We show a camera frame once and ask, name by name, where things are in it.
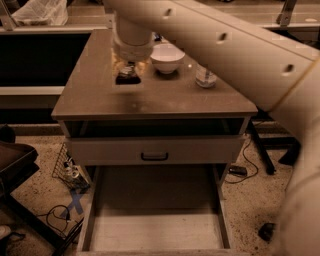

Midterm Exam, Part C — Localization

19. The black power adapter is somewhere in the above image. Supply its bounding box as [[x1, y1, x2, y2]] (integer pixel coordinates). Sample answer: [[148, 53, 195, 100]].
[[229, 166, 247, 177]]

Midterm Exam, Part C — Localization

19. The open middle drawer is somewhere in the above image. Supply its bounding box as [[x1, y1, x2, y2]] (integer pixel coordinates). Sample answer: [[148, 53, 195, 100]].
[[76, 165, 235, 256]]

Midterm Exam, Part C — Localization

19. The grey drawer cabinet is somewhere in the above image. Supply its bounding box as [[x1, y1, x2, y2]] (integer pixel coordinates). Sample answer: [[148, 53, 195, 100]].
[[51, 28, 259, 256]]

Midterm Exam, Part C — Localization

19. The white ceramic bowl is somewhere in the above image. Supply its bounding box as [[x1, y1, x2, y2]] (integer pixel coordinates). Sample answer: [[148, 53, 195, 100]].
[[150, 43, 185, 74]]

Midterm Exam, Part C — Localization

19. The clear plastic water bottle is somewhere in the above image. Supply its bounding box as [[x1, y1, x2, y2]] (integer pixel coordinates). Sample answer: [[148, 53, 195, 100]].
[[196, 64, 217, 88]]

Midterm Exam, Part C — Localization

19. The wire basket with items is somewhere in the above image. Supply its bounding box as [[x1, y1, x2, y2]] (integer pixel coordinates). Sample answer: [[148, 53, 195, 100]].
[[52, 144, 90, 189]]

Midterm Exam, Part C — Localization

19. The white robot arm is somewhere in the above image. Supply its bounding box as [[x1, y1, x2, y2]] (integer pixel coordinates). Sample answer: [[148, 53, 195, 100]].
[[106, 0, 320, 256]]

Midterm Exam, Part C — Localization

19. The white plastic bag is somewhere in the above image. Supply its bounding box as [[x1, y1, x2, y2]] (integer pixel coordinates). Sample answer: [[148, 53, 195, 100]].
[[12, 0, 68, 26]]

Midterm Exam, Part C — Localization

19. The closed top drawer front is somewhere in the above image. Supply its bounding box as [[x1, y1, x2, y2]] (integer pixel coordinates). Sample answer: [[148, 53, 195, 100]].
[[65, 135, 244, 166]]

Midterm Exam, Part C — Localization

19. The dark rxbar chocolate wrapper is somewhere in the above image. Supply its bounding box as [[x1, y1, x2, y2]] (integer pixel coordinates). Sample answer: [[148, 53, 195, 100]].
[[115, 73, 141, 85]]

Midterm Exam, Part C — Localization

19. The black cable on floor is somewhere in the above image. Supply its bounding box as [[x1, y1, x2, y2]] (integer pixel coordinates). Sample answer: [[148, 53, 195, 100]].
[[35, 204, 73, 238]]

